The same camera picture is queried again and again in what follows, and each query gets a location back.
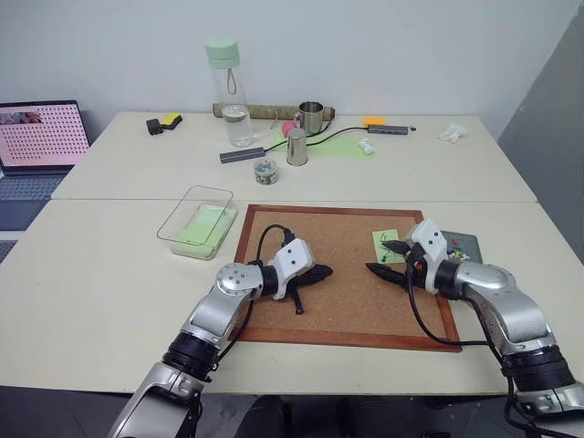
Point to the orange flat block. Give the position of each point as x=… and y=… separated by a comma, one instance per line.
x=375, y=121

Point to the yellow and black sponge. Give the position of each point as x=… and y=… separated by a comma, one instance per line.
x=171, y=121

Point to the clear plastic box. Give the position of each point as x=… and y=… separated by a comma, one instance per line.
x=201, y=201

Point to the light green paper sheet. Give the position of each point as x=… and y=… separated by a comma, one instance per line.
x=337, y=147

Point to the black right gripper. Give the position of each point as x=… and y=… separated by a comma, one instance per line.
x=416, y=271

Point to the pink ball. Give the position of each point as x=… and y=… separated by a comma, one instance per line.
x=287, y=128

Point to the green sticky note with writing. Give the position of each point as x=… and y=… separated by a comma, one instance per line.
x=379, y=250

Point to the small white crumpled object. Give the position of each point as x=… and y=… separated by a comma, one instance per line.
x=366, y=145

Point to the steel cup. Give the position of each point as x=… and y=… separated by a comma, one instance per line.
x=296, y=148

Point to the clear jar of pushpins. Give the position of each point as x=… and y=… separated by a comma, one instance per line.
x=266, y=172

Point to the crumpled white tissue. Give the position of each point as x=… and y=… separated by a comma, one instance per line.
x=453, y=132

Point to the wood-framed cork board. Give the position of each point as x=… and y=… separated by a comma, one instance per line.
x=347, y=292

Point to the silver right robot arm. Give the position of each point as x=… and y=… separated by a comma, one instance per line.
x=502, y=296

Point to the grey flat tray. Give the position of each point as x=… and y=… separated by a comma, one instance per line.
x=467, y=244

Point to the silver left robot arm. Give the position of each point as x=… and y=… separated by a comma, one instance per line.
x=228, y=292

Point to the rolled cork sheet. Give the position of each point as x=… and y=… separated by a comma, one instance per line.
x=269, y=111

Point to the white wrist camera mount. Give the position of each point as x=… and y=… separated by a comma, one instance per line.
x=294, y=261
x=431, y=246

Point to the laptop with pink screen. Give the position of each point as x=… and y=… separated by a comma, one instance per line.
x=36, y=137

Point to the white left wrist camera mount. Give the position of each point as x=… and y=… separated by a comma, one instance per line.
x=294, y=261

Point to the clear bottle with green lid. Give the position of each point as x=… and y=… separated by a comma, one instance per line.
x=230, y=91

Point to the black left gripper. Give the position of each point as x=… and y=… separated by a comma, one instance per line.
x=305, y=278

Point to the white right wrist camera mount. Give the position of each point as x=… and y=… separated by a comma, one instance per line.
x=431, y=246

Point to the stack of green notes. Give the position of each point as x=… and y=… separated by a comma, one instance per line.
x=205, y=230

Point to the small black box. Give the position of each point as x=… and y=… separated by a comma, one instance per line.
x=154, y=127

